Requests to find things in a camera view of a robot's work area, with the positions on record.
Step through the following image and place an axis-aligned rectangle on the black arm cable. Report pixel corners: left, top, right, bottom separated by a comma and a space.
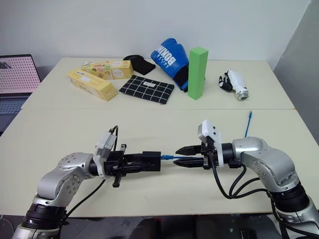
65, 125, 120, 219
210, 152, 271, 200

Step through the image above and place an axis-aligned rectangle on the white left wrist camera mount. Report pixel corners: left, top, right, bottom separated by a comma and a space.
93, 131, 117, 179

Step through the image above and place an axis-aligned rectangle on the small black box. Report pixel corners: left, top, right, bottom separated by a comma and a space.
141, 150, 161, 173

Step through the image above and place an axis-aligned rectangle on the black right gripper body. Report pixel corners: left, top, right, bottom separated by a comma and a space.
200, 137, 218, 170

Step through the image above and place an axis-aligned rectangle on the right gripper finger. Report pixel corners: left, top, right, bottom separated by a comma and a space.
173, 157, 205, 169
175, 145, 202, 157

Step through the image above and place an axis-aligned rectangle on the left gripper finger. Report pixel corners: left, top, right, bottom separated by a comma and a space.
124, 164, 160, 174
125, 153, 144, 164

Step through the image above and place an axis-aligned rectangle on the tall green block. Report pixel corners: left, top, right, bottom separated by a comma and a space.
187, 46, 209, 101

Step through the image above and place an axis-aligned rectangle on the open laptop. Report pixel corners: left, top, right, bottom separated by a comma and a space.
0, 54, 42, 137

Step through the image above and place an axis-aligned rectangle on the black cloth pad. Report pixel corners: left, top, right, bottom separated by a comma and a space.
122, 55, 157, 76

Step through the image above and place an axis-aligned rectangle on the long yellow carton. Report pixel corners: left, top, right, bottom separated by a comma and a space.
65, 68, 118, 102

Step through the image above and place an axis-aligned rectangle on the yellow carton with food print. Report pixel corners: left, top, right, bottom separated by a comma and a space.
80, 59, 134, 81

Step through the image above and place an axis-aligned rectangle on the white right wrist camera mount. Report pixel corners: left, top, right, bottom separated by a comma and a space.
197, 119, 223, 167

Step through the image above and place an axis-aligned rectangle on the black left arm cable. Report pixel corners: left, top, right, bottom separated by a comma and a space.
65, 125, 120, 219

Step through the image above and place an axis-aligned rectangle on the blue Ethernet cable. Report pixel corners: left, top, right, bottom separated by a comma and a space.
160, 111, 253, 161

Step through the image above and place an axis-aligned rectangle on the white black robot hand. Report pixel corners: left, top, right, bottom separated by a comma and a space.
218, 69, 250, 102

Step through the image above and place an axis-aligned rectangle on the blue boxing glove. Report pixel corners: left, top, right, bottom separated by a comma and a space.
150, 37, 206, 93

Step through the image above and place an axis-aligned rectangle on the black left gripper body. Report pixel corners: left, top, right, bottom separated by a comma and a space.
103, 143, 128, 188

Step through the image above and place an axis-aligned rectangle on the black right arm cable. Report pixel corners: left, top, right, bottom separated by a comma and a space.
210, 152, 271, 200

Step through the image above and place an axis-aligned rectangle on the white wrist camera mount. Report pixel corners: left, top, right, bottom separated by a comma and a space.
93, 131, 117, 179
197, 119, 223, 167

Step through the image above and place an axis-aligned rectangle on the black white-grid pouch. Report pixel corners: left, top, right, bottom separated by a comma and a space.
118, 74, 175, 106

